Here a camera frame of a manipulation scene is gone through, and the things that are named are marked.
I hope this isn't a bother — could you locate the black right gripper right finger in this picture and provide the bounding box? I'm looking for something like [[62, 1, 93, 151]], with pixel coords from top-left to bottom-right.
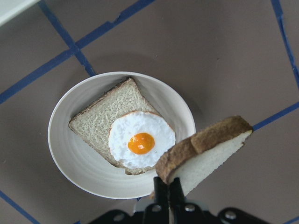
[[169, 177, 185, 224]]

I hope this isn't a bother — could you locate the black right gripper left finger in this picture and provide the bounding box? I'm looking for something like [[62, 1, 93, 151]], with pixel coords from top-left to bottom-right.
[[153, 176, 169, 224]]

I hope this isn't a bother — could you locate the bread slice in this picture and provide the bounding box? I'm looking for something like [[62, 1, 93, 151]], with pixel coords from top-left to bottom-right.
[[68, 77, 159, 175], [155, 116, 253, 196]]

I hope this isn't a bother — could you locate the bread slice under egg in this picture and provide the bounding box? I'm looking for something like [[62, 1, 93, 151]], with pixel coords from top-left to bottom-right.
[[68, 77, 159, 175]]

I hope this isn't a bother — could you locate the fried egg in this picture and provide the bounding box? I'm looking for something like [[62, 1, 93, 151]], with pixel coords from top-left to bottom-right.
[[108, 111, 176, 169]]

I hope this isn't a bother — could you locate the cream bear tray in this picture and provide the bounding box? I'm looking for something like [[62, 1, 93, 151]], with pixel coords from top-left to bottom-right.
[[0, 0, 39, 26]]

